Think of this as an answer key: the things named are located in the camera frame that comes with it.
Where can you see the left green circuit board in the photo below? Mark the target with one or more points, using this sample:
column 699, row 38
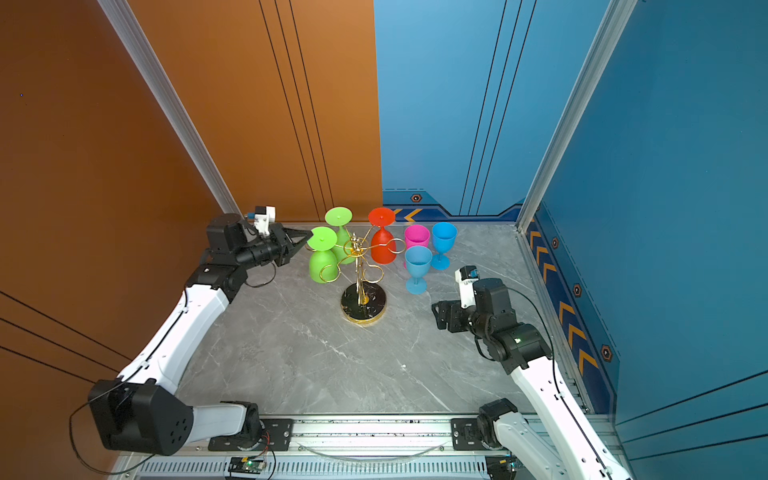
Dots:
column 244, row 466

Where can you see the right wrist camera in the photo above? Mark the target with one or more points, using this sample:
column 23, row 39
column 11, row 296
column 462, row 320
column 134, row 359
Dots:
column 465, row 277

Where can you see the blue wine glass front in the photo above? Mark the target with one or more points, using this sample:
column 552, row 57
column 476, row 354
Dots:
column 418, row 263

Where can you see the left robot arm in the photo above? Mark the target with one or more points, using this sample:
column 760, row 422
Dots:
column 139, row 410

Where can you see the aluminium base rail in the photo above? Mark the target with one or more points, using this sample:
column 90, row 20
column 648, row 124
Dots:
column 410, row 446

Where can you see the green circuit board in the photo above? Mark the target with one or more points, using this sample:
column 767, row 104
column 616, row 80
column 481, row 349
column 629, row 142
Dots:
column 503, row 468
column 244, row 466

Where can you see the green wine glass back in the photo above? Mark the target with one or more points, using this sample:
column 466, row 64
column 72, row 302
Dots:
column 339, row 217

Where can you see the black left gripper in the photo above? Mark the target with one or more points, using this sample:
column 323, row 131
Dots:
column 281, row 239

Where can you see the red wine glass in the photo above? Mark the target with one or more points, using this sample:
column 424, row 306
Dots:
column 382, row 244

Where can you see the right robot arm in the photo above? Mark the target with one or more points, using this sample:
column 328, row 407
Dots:
column 573, row 450

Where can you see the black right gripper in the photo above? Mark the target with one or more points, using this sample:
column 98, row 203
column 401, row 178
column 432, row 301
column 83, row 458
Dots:
column 455, row 309

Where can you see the pink wine glass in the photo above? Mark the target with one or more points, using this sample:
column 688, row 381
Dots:
column 417, row 235

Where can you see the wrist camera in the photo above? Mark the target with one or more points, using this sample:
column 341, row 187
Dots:
column 259, row 221
column 465, row 277

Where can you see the green wine glass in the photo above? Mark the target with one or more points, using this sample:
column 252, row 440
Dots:
column 323, row 263
column 339, row 217

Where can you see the blue wine glass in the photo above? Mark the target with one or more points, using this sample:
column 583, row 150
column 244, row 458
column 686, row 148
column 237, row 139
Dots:
column 418, row 263
column 443, row 238

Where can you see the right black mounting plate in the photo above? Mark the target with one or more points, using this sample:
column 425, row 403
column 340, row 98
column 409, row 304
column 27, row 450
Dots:
column 467, row 436

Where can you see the gold wine glass rack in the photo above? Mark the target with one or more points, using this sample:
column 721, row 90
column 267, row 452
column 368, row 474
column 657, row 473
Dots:
column 363, row 302

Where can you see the right green circuit board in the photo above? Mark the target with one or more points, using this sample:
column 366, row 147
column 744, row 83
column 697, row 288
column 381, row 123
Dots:
column 503, row 468

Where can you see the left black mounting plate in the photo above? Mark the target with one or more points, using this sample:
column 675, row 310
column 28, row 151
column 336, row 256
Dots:
column 275, row 436

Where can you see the black mounting plate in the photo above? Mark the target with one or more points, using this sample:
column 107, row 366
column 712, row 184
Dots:
column 275, row 436
column 467, row 436

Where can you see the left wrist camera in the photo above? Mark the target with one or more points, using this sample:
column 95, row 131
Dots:
column 259, row 221

